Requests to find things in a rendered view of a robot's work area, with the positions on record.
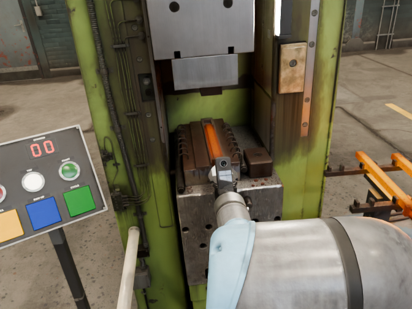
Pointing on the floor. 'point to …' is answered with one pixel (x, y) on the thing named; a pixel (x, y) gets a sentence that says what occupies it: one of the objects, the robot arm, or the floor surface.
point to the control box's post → (68, 267)
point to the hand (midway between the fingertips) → (219, 164)
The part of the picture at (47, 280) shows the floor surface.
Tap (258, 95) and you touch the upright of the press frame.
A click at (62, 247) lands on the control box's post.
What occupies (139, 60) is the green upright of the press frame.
